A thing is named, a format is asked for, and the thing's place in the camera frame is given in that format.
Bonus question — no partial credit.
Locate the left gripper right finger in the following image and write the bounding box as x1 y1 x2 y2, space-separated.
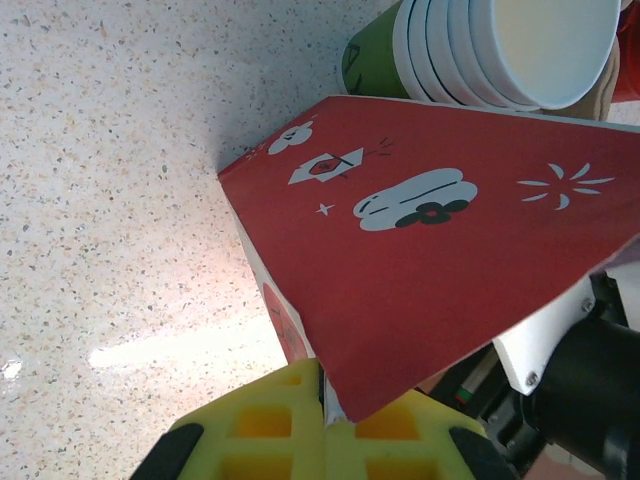
325 390 521 480

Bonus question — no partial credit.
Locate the brown pulp cup carrier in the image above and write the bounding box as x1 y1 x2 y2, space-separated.
559 37 624 121

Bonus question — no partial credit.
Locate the red and white paper bag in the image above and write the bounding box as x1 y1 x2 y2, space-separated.
217 94 640 424

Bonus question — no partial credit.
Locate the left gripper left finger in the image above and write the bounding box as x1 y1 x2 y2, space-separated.
130 358 327 480

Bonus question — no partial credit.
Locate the green paper cup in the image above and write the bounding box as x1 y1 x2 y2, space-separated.
423 0 511 110
446 0 541 112
405 0 481 107
342 0 441 104

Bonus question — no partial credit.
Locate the stack of paper cups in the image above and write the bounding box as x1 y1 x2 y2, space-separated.
469 0 622 112

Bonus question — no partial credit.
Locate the red straw holder cup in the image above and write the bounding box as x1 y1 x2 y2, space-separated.
613 22 640 104

